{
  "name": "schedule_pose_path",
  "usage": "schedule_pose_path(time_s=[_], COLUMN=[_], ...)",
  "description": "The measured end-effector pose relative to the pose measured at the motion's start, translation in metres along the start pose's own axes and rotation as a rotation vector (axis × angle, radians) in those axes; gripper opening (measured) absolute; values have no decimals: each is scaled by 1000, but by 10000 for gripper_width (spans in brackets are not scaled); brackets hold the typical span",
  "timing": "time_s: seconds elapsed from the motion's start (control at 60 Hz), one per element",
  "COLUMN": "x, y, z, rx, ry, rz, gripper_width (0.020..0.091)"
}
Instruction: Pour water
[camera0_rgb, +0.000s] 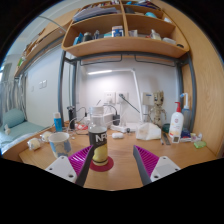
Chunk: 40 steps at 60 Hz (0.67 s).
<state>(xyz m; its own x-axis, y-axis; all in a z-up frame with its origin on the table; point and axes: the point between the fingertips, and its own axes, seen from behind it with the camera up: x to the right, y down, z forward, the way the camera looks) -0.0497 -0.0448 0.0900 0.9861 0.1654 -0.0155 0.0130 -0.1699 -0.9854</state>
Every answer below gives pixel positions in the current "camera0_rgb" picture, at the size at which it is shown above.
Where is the grey metal frame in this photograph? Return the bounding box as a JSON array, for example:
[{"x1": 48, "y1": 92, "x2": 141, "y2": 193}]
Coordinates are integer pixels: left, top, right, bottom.
[{"x1": 57, "y1": 49, "x2": 198, "y2": 133}]

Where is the long wooden shelf with items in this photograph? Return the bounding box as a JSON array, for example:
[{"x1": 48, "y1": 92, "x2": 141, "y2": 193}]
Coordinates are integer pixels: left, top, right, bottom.
[{"x1": 13, "y1": 9, "x2": 79, "y2": 78}]

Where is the small green packet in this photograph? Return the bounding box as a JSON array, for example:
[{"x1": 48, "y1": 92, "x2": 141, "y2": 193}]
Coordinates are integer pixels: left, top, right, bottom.
[{"x1": 193, "y1": 140, "x2": 208, "y2": 149}]

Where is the white charger block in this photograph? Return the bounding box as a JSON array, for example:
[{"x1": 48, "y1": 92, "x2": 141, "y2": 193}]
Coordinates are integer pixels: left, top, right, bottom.
[{"x1": 102, "y1": 112, "x2": 115, "y2": 127}]

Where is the wooden wardrobe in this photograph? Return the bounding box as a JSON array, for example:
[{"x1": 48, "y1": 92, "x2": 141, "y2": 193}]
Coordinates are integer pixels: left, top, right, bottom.
[{"x1": 159, "y1": 0, "x2": 224, "y2": 158}]

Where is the blue spray bottle white nozzle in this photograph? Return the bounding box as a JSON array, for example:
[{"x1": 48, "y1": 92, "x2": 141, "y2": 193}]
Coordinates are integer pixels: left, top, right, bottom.
[{"x1": 179, "y1": 92, "x2": 193, "y2": 131}]

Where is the white wall box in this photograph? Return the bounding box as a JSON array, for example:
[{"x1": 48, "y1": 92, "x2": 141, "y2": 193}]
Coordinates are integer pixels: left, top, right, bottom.
[{"x1": 142, "y1": 92, "x2": 154, "y2": 107}]

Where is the teal pillow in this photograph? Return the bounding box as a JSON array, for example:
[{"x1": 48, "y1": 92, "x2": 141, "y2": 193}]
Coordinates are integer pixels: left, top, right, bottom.
[{"x1": 2, "y1": 108, "x2": 26, "y2": 129}]

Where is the black charger block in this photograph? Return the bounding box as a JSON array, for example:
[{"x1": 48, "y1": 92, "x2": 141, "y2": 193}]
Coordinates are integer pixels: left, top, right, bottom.
[{"x1": 112, "y1": 113, "x2": 121, "y2": 126}]

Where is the white lotion bottle red pump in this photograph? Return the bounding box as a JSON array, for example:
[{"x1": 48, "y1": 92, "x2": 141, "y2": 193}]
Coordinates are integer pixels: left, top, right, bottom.
[{"x1": 168, "y1": 101, "x2": 185, "y2": 144}]

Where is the brown tree creature figurine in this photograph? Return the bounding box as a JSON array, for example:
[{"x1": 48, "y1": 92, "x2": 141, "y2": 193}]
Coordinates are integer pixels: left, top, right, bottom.
[{"x1": 148, "y1": 90, "x2": 168, "y2": 128}]

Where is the small white oval case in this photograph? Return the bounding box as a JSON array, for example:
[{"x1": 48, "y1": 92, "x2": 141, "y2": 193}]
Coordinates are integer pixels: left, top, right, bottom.
[{"x1": 111, "y1": 132, "x2": 125, "y2": 140}]

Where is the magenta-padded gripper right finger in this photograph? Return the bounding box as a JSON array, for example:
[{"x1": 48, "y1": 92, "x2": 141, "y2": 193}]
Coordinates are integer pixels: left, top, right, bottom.
[{"x1": 132, "y1": 144, "x2": 181, "y2": 187}]

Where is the grey curtain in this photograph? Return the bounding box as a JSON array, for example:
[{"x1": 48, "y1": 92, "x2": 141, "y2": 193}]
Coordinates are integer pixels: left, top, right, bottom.
[{"x1": 0, "y1": 73, "x2": 28, "y2": 114}]

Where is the bread in clear wrapper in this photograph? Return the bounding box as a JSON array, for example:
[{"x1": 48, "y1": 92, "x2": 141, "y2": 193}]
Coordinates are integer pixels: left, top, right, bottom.
[
  {"x1": 27, "y1": 137, "x2": 42, "y2": 151},
  {"x1": 40, "y1": 130, "x2": 54, "y2": 143}
]

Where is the bed with teal sheet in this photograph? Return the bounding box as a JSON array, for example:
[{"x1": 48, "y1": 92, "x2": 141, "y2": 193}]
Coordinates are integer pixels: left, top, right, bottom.
[{"x1": 0, "y1": 108, "x2": 46, "y2": 154}]

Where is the blue bottle white cap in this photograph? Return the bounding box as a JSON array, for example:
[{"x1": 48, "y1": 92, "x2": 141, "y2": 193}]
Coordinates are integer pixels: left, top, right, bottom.
[{"x1": 53, "y1": 111, "x2": 63, "y2": 133}]

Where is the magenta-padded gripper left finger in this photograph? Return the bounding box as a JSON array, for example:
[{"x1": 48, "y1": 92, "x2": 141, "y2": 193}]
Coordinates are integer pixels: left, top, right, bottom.
[{"x1": 44, "y1": 144, "x2": 95, "y2": 188}]

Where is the white power strip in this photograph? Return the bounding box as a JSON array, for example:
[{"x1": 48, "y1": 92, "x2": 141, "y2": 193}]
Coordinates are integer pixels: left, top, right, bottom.
[{"x1": 109, "y1": 123, "x2": 138, "y2": 133}]

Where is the white desk lamp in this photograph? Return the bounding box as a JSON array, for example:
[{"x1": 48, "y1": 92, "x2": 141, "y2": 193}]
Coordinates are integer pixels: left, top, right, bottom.
[{"x1": 86, "y1": 68, "x2": 145, "y2": 125}]

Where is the crumpled white bag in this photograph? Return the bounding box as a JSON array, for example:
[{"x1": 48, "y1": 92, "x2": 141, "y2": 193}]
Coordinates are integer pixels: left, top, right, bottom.
[{"x1": 134, "y1": 122, "x2": 163, "y2": 141}]

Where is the blue and cream map mug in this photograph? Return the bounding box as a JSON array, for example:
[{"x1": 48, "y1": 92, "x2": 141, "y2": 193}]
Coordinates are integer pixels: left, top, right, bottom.
[{"x1": 48, "y1": 131, "x2": 73, "y2": 159}]

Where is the white wall socket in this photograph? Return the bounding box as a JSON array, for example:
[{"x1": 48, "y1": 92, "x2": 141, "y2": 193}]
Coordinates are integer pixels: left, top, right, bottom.
[
  {"x1": 104, "y1": 92, "x2": 116, "y2": 104},
  {"x1": 116, "y1": 92, "x2": 129, "y2": 104}
]

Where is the wooden shelf unit with items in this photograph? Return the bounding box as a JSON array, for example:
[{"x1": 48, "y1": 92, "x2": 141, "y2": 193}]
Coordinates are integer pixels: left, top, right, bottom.
[{"x1": 61, "y1": 0, "x2": 190, "y2": 59}]

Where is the clear juice bottle black label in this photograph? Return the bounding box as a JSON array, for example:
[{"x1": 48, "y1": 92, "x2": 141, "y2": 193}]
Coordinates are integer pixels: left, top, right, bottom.
[{"x1": 87, "y1": 105, "x2": 109, "y2": 167}]

